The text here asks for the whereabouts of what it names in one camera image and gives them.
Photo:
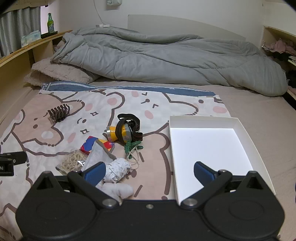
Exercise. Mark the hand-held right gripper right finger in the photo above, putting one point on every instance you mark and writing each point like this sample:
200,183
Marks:
204,173

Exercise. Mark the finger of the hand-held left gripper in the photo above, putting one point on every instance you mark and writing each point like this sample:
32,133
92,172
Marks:
13,158

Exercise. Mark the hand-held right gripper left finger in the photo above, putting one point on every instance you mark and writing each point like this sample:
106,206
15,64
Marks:
94,173

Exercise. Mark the colourful printed card box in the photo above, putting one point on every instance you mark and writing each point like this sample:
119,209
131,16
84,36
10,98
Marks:
88,144

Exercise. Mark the white cardboard box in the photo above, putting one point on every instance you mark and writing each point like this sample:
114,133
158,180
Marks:
208,143

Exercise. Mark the green plastic clip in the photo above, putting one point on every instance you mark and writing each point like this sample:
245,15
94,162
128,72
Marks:
131,146

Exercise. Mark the crumpled white paper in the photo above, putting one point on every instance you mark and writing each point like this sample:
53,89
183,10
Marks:
118,169

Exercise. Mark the bag of rubber bands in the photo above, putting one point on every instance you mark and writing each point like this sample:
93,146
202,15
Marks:
71,161

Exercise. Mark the white tissue wad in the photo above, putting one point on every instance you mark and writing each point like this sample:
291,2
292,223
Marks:
120,190

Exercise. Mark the brown hair claw clip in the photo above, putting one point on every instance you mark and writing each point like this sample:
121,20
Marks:
59,112

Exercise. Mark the printed bear blanket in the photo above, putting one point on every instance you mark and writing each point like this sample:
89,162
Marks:
104,104

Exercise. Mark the wooden bedside shelf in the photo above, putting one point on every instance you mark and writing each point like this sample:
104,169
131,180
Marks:
13,76

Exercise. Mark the beige fuzzy pillow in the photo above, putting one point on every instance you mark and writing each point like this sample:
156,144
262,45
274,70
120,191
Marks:
57,71

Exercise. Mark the grey duvet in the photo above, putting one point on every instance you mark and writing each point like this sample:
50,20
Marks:
161,60

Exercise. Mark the tissue pack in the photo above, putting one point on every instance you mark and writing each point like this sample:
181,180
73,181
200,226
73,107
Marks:
30,38

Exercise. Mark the grey curtain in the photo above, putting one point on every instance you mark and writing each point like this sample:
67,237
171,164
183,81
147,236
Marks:
13,25

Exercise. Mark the green glass bottle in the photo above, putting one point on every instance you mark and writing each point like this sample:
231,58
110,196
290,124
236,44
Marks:
50,25

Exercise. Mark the dark clothing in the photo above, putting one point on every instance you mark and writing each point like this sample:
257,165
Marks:
281,58

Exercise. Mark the stack of papers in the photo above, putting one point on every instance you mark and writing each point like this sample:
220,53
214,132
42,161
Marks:
292,59

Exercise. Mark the pink clothing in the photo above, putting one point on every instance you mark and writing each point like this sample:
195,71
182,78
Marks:
279,46

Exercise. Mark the white charger plug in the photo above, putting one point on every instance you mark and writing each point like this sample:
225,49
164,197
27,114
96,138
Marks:
103,25

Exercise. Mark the wooden open shelf unit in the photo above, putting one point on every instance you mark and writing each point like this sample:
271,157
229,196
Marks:
268,34

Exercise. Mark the white wall socket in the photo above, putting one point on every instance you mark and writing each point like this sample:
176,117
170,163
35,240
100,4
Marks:
113,2

